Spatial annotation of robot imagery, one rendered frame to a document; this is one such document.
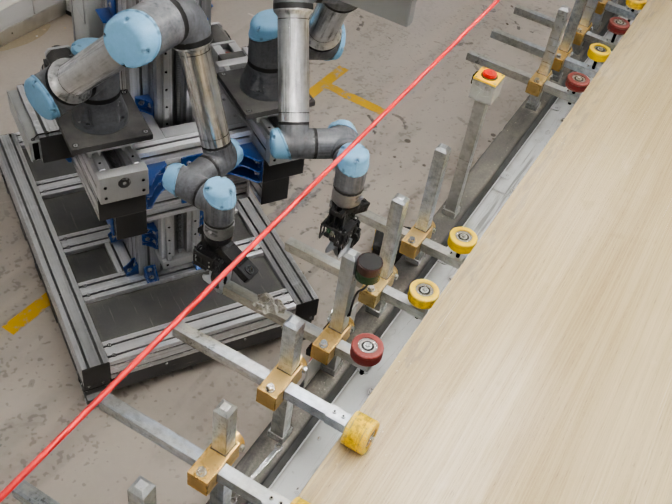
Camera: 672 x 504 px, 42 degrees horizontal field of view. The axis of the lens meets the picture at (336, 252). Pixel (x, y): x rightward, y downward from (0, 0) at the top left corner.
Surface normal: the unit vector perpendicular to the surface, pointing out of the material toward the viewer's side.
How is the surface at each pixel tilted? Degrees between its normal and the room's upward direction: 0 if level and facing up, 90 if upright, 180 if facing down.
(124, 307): 0
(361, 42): 0
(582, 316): 0
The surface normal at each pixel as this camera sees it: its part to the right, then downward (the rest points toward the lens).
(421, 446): 0.12, -0.70
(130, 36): -0.46, 0.51
